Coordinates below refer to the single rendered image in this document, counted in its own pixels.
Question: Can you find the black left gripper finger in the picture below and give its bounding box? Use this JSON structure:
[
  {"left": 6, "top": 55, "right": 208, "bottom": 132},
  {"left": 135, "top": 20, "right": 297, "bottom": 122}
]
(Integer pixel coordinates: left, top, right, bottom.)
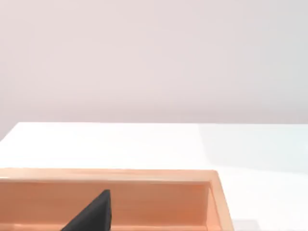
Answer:
[{"left": 60, "top": 189, "right": 113, "bottom": 231}]

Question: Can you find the shallow salmon-coloured box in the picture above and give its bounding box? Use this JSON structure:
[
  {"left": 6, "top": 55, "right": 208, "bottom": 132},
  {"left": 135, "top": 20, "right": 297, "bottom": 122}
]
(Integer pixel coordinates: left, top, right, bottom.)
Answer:
[{"left": 0, "top": 167, "right": 235, "bottom": 231}]

